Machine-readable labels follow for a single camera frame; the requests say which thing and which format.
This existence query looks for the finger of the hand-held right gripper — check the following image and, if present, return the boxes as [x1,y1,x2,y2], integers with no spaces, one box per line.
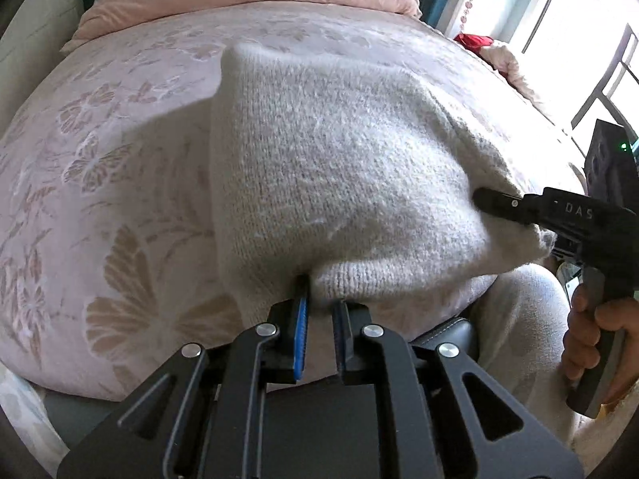
[472,187,537,225]

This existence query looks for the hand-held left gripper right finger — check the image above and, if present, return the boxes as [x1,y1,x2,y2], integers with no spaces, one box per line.
[332,299,585,479]

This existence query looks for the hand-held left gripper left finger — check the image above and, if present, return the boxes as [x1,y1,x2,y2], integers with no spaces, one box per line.
[57,274,313,479]

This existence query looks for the white sweater with black hearts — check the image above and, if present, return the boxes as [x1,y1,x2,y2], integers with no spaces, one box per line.
[210,42,557,345]

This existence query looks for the person's right hand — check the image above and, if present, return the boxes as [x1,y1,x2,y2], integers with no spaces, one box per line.
[560,289,639,410]

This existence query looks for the pink white crumpled cloth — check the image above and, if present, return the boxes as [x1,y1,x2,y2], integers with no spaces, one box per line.
[479,42,555,121]

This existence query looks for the person's white fleece pants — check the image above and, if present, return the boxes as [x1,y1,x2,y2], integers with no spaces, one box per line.
[469,263,582,447]

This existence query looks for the black window railing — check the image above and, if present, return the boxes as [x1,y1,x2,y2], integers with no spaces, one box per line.
[522,25,639,133]

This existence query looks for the small red cloth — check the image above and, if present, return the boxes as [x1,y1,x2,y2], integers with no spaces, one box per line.
[453,32,495,58]

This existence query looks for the pink floral bed blanket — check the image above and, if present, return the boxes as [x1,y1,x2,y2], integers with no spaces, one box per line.
[0,2,585,402]

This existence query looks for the white wardrobe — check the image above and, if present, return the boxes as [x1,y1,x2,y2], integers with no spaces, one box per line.
[0,0,101,53]

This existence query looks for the grey bed frame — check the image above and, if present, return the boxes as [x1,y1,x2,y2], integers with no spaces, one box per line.
[409,317,476,357]

